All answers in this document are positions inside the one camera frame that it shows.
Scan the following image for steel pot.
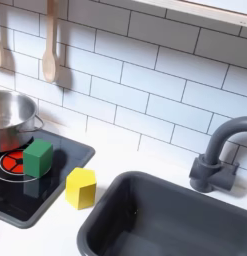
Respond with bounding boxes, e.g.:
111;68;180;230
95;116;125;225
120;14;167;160
0;89;45;154

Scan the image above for dark grey sink basin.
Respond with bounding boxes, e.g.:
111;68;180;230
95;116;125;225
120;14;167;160
76;170;247;256

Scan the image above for wooden spoon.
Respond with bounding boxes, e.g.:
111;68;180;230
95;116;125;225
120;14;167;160
41;0;61;84

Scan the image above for green cube block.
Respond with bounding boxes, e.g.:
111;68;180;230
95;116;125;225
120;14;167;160
22;138;54;179

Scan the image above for yellow pentagonal block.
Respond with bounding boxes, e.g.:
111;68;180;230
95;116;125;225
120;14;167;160
64;167;97;211

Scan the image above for dark grey tap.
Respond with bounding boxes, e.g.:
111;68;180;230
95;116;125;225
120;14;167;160
189;115;247;194

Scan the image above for black stove top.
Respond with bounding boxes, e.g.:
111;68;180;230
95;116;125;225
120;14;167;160
0;128;96;230

